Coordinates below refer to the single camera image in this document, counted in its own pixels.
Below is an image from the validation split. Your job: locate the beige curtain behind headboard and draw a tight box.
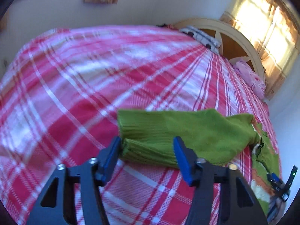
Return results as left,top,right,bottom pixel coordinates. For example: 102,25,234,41
220,0,299,100

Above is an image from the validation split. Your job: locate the grey white patterned pillow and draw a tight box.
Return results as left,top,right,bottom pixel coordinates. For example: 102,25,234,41
179,26,221,55

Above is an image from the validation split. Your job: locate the cream wooden arched headboard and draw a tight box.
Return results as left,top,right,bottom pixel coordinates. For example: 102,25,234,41
174,18,266,81

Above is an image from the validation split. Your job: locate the red white plaid bedsheet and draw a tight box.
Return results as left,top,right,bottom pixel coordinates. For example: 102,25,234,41
1,26,279,224

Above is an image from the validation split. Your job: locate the pink floral pillow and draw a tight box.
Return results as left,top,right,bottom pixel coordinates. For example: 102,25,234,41
233,59,266,100

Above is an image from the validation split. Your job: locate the green orange white striped sweater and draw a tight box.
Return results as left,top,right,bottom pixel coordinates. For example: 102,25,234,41
117,109,280,213

